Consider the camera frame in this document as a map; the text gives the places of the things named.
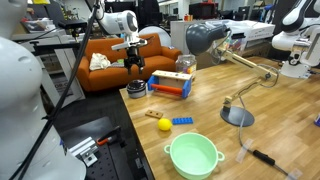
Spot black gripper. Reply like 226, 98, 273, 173
123, 46, 145, 75

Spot grey metal pot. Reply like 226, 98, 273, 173
126, 79, 148, 100

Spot mint green plastic pot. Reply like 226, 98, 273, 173
163, 131, 225, 180

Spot flat patterned book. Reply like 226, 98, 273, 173
108, 61, 126, 69

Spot orange sofa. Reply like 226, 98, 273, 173
72, 33, 183, 93

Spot white cloth bag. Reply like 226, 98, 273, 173
89, 52, 112, 72

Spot wooden toy workbench blue ends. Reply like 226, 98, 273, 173
147, 69, 193, 99

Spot white round chair back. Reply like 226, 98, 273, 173
138, 25, 172, 48

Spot wooden block with two holes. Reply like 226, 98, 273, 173
144, 109, 164, 120

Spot clear jar of coloured cubes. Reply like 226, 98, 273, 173
175, 54, 198, 81

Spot cardboard box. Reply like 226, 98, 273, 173
170, 19, 214, 57

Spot yellow toy lemon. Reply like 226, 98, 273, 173
157, 117, 174, 132

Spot blue building brick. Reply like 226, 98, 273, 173
171, 116, 194, 126

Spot wooden desk lamp grey head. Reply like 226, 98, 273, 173
185, 22, 279, 128

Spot white equipment stand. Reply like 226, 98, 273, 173
14, 28, 87, 108

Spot black perforated work table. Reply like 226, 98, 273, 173
58, 115, 155, 180

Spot clear bin of puzzle cubes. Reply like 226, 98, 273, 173
206, 19, 276, 56

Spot clear tape strip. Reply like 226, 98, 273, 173
286, 167, 303, 180
235, 138, 255, 164

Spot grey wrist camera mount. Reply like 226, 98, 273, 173
111, 37, 148, 52

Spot orange handled black tool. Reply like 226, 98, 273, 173
96, 125, 123, 147

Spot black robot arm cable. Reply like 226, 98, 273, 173
9, 0, 102, 180

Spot aluminium bracket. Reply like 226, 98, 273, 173
68, 136, 101, 168

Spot grey lamp cable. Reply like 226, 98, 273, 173
237, 96, 291, 177

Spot black inline cable switch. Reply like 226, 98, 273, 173
252, 148, 276, 166

